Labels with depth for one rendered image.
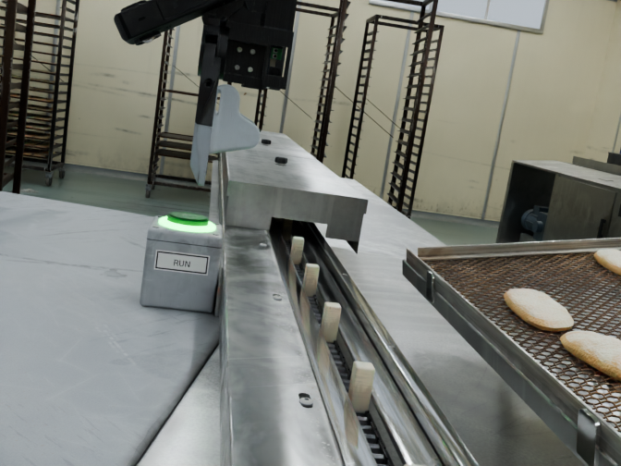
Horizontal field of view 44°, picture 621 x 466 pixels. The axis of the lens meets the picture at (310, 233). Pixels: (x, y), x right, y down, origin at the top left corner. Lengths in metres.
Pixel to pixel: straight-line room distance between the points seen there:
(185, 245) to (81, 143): 6.93
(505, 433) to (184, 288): 0.32
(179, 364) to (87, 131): 7.04
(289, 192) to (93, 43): 6.68
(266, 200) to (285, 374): 0.50
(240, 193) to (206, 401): 0.46
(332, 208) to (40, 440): 0.58
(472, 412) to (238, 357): 0.20
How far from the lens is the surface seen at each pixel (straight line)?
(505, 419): 0.61
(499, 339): 0.54
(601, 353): 0.52
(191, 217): 0.74
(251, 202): 0.96
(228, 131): 0.69
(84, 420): 0.51
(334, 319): 0.64
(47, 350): 0.61
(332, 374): 0.54
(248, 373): 0.49
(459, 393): 0.64
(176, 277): 0.73
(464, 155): 7.93
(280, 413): 0.44
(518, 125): 8.10
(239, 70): 0.71
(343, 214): 0.98
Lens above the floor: 1.04
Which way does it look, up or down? 10 degrees down
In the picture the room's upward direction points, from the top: 9 degrees clockwise
